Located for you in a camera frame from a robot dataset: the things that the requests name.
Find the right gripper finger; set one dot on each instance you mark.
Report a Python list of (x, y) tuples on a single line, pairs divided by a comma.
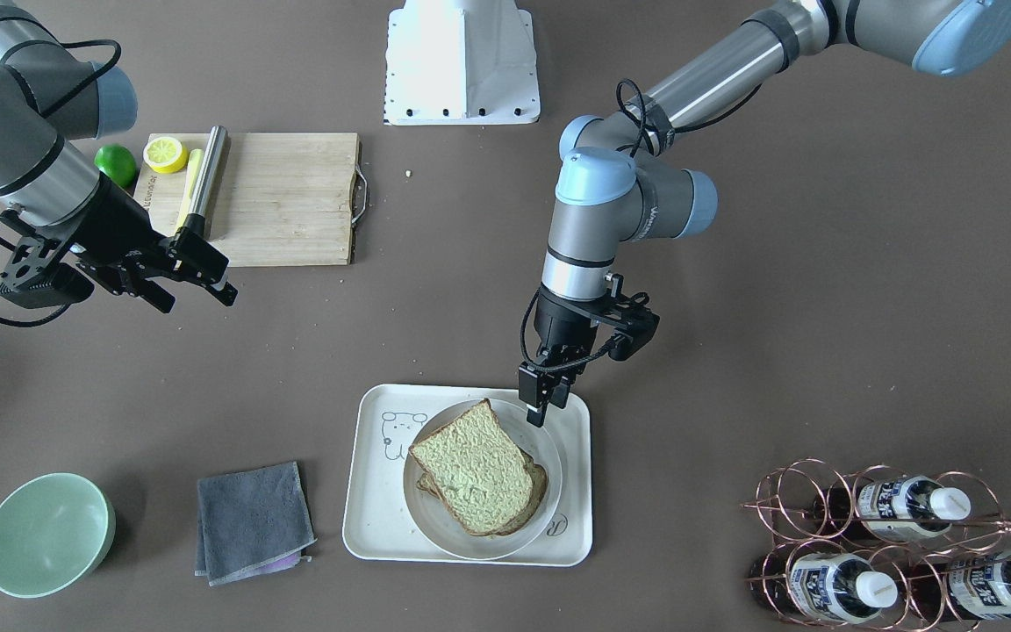
[(217, 287), (155, 295)]

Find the yellow knife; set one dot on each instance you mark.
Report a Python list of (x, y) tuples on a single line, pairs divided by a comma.
[(189, 200)]

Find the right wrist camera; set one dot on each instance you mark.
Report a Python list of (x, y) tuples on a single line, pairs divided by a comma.
[(36, 275)]

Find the half lemon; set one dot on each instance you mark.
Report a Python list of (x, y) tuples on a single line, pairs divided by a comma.
[(165, 155)]

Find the grey folded cloth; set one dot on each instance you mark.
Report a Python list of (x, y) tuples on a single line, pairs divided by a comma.
[(250, 523)]

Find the white round plate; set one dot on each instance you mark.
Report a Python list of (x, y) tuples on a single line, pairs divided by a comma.
[(443, 531)]

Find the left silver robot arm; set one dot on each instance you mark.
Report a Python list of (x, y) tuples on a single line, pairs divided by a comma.
[(614, 188)]

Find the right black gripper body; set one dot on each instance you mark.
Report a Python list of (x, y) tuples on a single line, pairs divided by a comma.
[(116, 213)]

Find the copper wire bottle rack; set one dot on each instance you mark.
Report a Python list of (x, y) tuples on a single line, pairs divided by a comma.
[(882, 549)]

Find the mint green bowl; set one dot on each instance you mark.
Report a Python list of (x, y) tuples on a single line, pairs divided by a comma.
[(54, 531)]

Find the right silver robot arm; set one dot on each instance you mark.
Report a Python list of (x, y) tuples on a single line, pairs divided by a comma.
[(48, 99)]

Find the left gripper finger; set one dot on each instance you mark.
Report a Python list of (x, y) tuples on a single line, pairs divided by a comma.
[(537, 403), (560, 389)]

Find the tea bottle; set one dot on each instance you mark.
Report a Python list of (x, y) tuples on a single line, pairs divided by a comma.
[(812, 585), (975, 589), (897, 510)]

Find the wooden cutting board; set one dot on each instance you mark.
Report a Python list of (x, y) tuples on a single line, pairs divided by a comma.
[(285, 199)]

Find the cream rabbit tray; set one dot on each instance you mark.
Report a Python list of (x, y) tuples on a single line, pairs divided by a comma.
[(377, 524)]

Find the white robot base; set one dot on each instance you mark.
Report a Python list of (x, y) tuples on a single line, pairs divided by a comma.
[(461, 63)]

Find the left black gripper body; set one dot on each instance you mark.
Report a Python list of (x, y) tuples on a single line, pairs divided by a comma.
[(563, 329)]

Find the steel handled brush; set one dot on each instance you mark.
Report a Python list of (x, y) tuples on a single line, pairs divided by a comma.
[(215, 149)]

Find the green lime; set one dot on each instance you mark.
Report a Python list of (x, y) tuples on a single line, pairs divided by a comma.
[(118, 163)]

